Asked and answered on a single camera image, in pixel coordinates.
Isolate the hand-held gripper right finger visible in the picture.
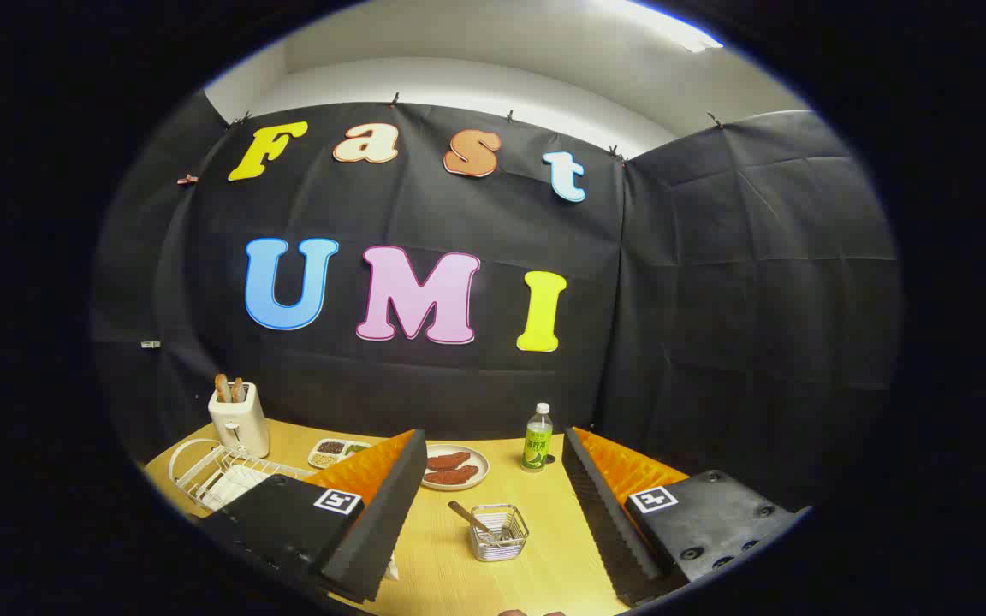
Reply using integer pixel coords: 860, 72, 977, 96
561, 426, 802, 608

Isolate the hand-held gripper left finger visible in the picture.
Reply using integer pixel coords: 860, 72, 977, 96
202, 429, 428, 604

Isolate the wooden handle spoon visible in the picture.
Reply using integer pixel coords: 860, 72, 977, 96
448, 500, 502, 540

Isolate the small metal wire basket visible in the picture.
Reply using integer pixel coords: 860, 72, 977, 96
469, 504, 530, 562

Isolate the white wire dish rack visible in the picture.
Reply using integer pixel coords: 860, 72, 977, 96
169, 438, 316, 512

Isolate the cream plate with meat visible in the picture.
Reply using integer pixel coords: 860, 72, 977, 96
419, 443, 490, 491

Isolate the white divided bean tray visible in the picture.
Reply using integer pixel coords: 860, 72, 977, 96
307, 438, 371, 470

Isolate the green label drink bottle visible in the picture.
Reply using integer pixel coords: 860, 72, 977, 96
521, 403, 554, 472

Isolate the black backdrop cloth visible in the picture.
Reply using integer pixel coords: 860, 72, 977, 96
91, 90, 903, 514

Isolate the white toaster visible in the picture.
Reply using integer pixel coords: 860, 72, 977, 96
208, 382, 270, 459

